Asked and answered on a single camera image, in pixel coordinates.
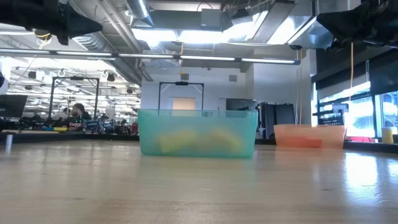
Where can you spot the grey metal post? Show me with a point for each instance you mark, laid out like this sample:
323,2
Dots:
8,142

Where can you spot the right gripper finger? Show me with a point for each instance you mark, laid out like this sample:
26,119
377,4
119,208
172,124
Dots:
348,21

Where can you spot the yellow cylinder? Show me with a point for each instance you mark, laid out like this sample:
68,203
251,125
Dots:
387,136

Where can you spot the small yellow background object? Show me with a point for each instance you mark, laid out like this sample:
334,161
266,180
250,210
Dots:
60,128

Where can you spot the small silver ventilation duct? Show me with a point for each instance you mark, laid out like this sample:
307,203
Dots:
140,11

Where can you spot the black shelf rack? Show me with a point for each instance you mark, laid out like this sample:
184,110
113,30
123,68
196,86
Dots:
332,119

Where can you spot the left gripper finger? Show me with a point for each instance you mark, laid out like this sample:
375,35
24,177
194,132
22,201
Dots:
81,26

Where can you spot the small blue background object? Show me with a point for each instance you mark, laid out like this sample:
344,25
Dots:
46,128

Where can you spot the person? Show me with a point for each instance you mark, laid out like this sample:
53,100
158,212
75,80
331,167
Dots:
63,114
78,113

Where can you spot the grey wall vent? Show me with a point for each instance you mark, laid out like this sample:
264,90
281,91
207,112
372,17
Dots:
233,78
184,76

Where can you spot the dark computer monitor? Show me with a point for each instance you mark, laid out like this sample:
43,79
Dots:
12,105

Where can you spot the grey ceiling box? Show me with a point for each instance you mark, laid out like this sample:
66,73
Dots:
211,18

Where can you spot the black folding panels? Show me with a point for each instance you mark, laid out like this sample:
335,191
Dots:
280,118

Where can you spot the long yellow toy brick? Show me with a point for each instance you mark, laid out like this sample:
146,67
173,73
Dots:
226,140
178,141

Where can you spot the green translucent plastic bin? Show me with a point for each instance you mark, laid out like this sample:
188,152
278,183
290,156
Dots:
199,121

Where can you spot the black aluminium frame rail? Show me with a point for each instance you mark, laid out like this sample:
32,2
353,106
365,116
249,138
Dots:
56,137

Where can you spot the large silver ventilation duct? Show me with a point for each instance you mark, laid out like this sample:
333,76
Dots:
102,43

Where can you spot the long ceiling light bar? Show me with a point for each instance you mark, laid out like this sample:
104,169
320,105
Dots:
205,58

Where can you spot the black background rig frame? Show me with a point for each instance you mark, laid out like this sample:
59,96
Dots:
181,83
74,78

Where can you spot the orange translucent plastic bin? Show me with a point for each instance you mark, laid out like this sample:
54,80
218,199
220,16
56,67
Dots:
311,131

